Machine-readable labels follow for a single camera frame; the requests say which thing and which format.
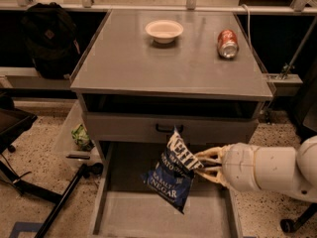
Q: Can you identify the green chip bag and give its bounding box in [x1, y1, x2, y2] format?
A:
[71, 124, 94, 152]

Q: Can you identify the blue chip bag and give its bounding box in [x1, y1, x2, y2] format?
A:
[142, 129, 204, 213]

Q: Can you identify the white cable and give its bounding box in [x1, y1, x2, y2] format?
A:
[241, 3, 254, 50]

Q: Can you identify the red soda can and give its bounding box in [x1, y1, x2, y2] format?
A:
[217, 30, 239, 59]

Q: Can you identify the black drawer handle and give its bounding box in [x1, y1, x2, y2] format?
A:
[155, 124, 184, 133]

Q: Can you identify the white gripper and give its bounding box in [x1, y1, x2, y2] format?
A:
[195, 143, 260, 191]

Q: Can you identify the metal strut with bracket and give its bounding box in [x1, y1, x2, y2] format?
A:
[267, 16, 317, 80]

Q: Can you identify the grey drawer cabinet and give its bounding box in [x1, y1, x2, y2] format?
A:
[69, 9, 274, 171]

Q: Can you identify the black office chair base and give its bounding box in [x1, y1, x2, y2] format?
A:
[280, 203, 317, 233]

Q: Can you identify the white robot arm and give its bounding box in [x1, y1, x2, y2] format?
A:
[195, 136, 317, 203]

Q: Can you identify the black backpack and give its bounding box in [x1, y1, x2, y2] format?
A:
[21, 3, 81, 79]

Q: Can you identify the open grey bottom drawer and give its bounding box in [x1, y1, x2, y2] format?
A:
[88, 142, 243, 238]

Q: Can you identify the closed grey drawer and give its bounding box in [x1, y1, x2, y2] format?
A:
[82, 112, 259, 145]

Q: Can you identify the white bowl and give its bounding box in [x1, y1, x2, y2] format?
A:
[145, 20, 183, 44]

